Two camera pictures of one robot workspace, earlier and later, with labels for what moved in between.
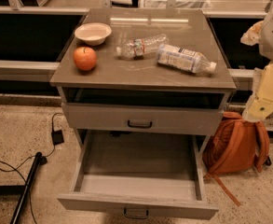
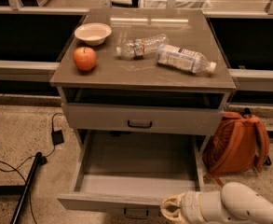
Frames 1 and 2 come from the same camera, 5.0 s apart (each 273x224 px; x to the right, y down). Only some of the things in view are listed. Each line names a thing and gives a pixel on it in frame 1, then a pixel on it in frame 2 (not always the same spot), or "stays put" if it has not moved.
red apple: (85, 58) stays put
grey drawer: (140, 174) stays put
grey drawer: (116, 119) stays put
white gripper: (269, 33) to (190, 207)
